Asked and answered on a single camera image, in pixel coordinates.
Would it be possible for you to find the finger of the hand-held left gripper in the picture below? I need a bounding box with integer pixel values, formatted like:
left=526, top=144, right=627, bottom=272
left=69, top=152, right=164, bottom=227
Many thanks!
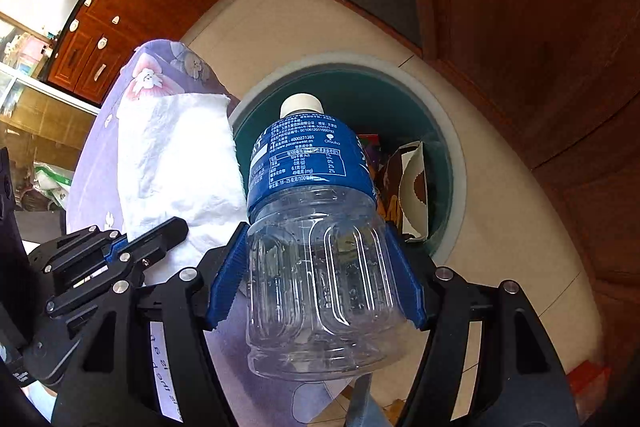
left=27, top=216, right=191, bottom=275
left=45, top=246, right=167, bottom=319

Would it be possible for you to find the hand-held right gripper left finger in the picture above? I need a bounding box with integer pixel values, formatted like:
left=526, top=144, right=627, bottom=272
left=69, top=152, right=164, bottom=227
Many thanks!
left=52, top=222, right=251, bottom=427

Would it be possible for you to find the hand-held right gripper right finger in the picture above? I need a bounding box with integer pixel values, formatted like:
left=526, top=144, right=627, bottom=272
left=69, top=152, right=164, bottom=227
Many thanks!
left=382, top=222, right=581, bottom=427

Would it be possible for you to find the white paper napkin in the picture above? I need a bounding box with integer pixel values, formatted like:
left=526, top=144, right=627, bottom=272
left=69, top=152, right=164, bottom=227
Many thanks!
left=117, top=93, right=251, bottom=288

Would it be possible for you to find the clear plastic bottle blue label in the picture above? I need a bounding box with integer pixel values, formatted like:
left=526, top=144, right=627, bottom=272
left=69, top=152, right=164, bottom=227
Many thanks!
left=246, top=93, right=416, bottom=380

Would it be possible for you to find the white teal trash bin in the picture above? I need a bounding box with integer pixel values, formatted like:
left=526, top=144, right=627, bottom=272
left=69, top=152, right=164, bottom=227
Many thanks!
left=227, top=52, right=468, bottom=260

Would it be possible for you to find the white green printed bag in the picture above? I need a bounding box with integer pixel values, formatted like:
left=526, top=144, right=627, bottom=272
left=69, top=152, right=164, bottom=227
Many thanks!
left=32, top=162, right=76, bottom=210

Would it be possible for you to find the colourful printed packet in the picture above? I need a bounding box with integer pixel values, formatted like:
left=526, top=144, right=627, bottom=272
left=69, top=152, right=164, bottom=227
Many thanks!
left=357, top=134, right=383, bottom=168

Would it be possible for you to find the glass display cabinet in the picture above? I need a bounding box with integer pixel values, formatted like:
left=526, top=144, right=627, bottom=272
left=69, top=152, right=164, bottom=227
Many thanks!
left=0, top=12, right=103, bottom=212

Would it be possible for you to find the red object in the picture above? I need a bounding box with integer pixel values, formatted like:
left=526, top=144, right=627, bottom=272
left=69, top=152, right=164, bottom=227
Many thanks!
left=570, top=364, right=612, bottom=400

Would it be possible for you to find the wooden cabinet panel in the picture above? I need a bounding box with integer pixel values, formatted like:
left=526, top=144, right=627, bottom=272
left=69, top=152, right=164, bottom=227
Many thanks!
left=395, top=0, right=640, bottom=323

